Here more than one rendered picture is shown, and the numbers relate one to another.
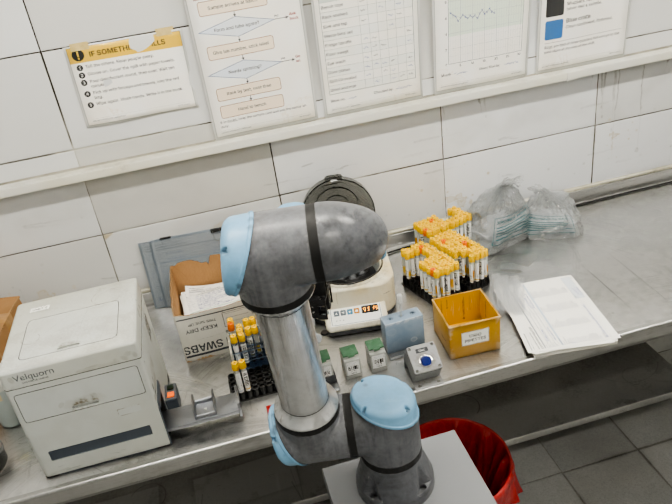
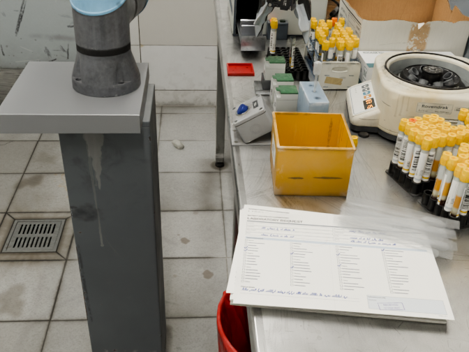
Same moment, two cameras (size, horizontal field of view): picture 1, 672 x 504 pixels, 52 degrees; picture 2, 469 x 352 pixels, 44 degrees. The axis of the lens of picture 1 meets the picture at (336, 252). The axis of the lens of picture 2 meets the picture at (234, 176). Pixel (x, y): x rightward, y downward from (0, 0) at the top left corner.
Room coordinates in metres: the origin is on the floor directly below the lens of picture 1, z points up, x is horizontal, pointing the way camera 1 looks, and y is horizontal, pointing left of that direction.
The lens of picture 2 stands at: (1.33, -1.21, 1.46)
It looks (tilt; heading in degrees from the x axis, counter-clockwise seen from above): 33 degrees down; 95
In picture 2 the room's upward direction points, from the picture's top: 2 degrees clockwise
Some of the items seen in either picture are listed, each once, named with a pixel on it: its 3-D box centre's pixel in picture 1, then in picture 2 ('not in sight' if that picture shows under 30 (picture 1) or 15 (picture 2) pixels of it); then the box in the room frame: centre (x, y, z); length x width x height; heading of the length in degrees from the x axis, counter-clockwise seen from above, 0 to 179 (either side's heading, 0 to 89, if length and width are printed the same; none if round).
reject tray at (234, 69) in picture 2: not in sight; (240, 69); (1.21, 0.18, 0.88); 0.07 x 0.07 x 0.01; 10
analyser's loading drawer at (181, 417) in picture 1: (195, 410); (250, 28); (1.21, 0.37, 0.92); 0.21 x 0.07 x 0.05; 100
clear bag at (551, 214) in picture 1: (550, 209); not in sight; (1.88, -0.69, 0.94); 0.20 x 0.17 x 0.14; 72
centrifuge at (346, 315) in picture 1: (350, 285); (419, 94); (1.62, -0.03, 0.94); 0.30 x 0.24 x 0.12; 1
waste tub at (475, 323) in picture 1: (465, 323); (308, 153); (1.38, -0.30, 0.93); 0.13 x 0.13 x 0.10; 7
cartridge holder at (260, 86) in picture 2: (324, 376); (273, 83); (1.30, 0.07, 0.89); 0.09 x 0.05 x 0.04; 9
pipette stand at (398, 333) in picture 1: (402, 332); (311, 114); (1.39, -0.14, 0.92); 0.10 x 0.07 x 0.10; 102
